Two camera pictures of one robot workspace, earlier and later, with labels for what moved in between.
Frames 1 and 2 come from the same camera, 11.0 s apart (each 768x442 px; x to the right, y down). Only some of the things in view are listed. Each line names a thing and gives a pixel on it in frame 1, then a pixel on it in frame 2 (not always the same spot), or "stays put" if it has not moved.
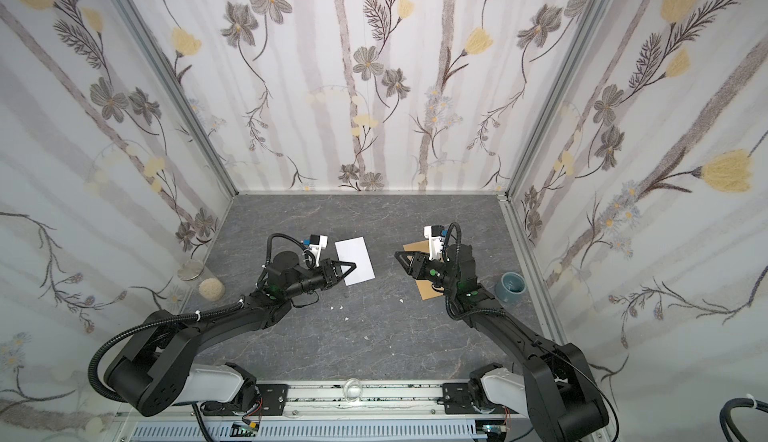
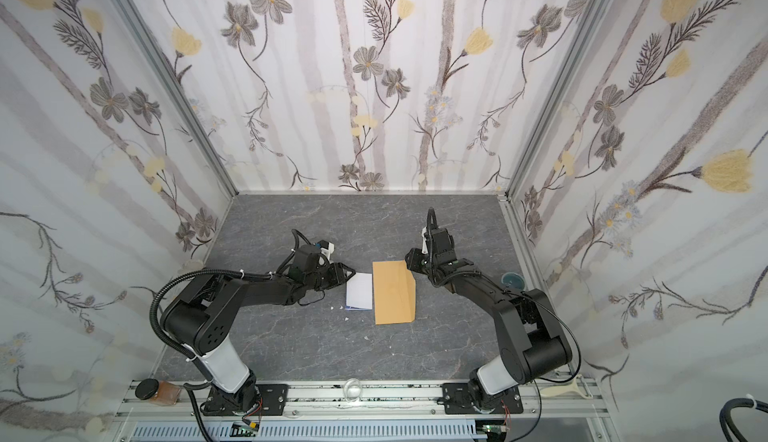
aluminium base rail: x=353 y=401 stays put
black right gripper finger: x=411 y=254 → x=431 y=215
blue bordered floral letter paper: x=354 y=251 → x=359 y=292
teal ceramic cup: x=511 y=287 stays put
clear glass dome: x=352 y=390 stays put
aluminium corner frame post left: x=126 y=7 stays put
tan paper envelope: x=425 y=287 → x=394 y=292
